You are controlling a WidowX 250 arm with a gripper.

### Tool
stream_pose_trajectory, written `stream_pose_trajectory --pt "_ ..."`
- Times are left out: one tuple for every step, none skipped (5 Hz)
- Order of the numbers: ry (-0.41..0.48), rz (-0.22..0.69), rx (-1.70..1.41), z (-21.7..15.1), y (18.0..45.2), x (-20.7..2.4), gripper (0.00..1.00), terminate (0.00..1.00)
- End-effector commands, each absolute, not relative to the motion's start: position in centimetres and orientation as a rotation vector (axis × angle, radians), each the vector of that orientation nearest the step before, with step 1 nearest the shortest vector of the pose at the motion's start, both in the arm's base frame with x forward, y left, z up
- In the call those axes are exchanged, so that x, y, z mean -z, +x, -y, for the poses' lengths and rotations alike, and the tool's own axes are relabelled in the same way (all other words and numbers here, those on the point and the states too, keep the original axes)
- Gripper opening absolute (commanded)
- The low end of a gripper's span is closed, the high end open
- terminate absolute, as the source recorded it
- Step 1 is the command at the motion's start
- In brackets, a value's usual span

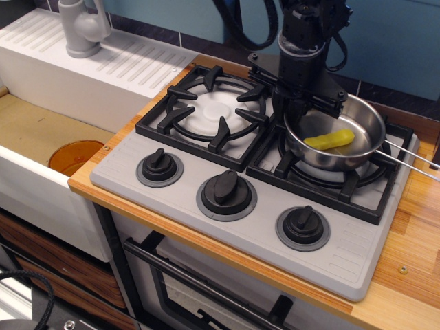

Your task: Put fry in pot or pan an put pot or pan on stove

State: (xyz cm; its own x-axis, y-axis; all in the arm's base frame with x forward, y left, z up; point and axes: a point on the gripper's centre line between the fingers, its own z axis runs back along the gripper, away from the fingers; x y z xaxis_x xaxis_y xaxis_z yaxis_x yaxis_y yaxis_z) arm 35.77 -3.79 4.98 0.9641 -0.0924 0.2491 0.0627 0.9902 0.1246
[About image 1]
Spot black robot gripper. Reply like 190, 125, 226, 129
248, 51, 347, 128

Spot stainless steel pan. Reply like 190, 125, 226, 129
284, 94, 439, 181

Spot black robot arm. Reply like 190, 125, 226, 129
249, 1, 353, 128

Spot black middle stove knob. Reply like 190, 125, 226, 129
196, 170, 258, 222

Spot black stove knob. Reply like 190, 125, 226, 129
136, 148, 184, 188
276, 206, 331, 252
196, 170, 258, 222

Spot grey toy stove top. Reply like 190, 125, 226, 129
89, 63, 421, 303

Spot black right stove knob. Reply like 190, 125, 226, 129
276, 206, 331, 252

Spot black left stove knob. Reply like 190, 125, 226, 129
136, 148, 184, 188

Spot black left burner grate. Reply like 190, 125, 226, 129
135, 65, 274, 172

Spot black burner grate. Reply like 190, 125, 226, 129
246, 123, 410, 225
135, 65, 274, 172

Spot black right burner grate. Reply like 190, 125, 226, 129
246, 123, 410, 225

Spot toy oven door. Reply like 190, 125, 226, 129
123, 231, 356, 329

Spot grey toy faucet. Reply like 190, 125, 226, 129
58, 0, 111, 58

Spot orange plastic plate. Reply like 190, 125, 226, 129
48, 140, 104, 177

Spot white toy sink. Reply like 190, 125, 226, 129
1, 9, 196, 262

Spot wooden drawer fronts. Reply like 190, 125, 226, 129
1, 209, 137, 329

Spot black braided cable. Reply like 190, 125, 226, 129
210, 0, 349, 73

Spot black oven door handle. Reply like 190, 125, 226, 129
124, 238, 293, 329

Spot black braided cable foreground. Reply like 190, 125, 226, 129
0, 269, 56, 330

